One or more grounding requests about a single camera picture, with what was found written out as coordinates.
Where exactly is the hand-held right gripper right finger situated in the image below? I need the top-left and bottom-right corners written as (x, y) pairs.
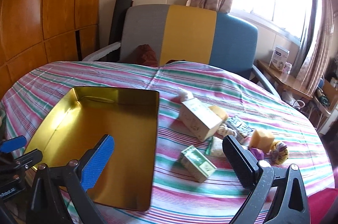
top-left (222, 135), bottom-right (311, 224)

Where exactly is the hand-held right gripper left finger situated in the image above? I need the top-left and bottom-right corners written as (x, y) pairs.
top-left (25, 134), bottom-right (115, 224)

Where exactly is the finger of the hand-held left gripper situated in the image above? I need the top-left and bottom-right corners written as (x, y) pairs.
top-left (11, 149), bottom-right (44, 180)
top-left (0, 136), bottom-right (27, 154)

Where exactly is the white green snack packet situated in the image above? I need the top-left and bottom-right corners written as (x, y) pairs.
top-left (205, 137), bottom-right (225, 157)

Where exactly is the blue snack carton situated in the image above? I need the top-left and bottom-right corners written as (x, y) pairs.
top-left (226, 116), bottom-right (254, 144)

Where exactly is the green paper box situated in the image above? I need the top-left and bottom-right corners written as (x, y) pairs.
top-left (180, 145), bottom-right (217, 183)

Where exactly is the gold metal tin tray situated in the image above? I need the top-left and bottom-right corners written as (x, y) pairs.
top-left (24, 86), bottom-right (160, 212)

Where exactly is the yellow sponge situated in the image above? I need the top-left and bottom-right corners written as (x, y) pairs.
top-left (249, 129), bottom-right (275, 153)
top-left (209, 105), bottom-right (229, 120)

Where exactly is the cream cardboard box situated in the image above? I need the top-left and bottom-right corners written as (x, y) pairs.
top-left (180, 99), bottom-right (224, 141)

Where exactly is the white plastic bag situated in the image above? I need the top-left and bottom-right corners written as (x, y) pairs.
top-left (177, 87), bottom-right (193, 102)

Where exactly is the striped pink green tablecloth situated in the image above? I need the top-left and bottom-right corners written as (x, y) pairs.
top-left (0, 60), bottom-right (333, 224)

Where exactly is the wooden side table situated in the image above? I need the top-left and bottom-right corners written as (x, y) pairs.
top-left (256, 59), bottom-right (315, 100)

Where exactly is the red garment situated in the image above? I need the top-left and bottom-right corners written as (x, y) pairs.
top-left (308, 187), bottom-right (338, 224)

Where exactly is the small white cabinet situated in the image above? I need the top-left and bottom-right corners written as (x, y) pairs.
top-left (317, 108), bottom-right (338, 135)

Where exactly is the white product box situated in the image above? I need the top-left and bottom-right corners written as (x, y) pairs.
top-left (269, 45), bottom-right (290, 69)

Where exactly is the brown cardboard box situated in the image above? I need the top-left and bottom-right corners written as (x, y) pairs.
top-left (314, 76), bottom-right (338, 119)

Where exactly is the dark red cloth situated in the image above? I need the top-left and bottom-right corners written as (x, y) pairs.
top-left (136, 44), bottom-right (191, 67)

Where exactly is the wooden wardrobe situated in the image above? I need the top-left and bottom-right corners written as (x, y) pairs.
top-left (0, 0), bottom-right (109, 98)

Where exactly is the grey yellow blue chair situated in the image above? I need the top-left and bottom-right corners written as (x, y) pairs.
top-left (82, 4), bottom-right (280, 98)

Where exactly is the black rolled mat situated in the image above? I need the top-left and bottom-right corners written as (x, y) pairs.
top-left (108, 0), bottom-right (133, 56)

